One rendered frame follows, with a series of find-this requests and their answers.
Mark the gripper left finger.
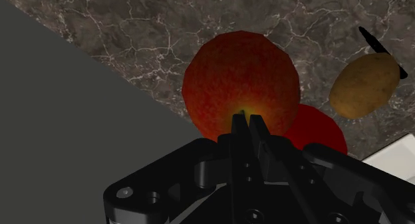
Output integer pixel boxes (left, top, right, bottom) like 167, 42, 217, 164
102, 110, 260, 224

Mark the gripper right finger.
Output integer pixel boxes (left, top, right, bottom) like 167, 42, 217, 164
248, 114, 415, 224

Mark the dark red round fruit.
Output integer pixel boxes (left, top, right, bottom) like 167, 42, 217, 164
283, 103, 348, 156

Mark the white rectangular object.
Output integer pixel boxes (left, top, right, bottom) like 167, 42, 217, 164
360, 133, 415, 186

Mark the brown potato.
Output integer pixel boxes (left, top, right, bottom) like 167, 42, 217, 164
329, 52, 401, 120

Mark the red apple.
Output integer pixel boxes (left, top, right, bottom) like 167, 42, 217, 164
182, 30, 301, 143

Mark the black slender stick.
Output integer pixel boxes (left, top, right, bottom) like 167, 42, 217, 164
358, 26, 408, 80

